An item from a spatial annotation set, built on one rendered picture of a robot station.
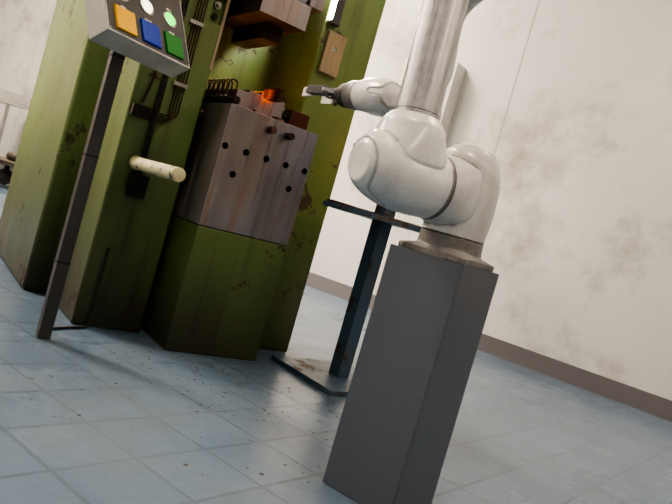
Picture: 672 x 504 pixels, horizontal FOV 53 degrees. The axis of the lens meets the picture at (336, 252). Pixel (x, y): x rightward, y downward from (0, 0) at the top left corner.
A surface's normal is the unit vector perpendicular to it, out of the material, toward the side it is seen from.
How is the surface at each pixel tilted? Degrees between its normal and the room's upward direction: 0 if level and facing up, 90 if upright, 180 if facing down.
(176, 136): 90
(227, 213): 90
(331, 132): 90
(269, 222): 90
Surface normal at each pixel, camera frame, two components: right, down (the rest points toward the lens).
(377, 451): -0.59, -0.13
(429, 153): 0.55, 0.08
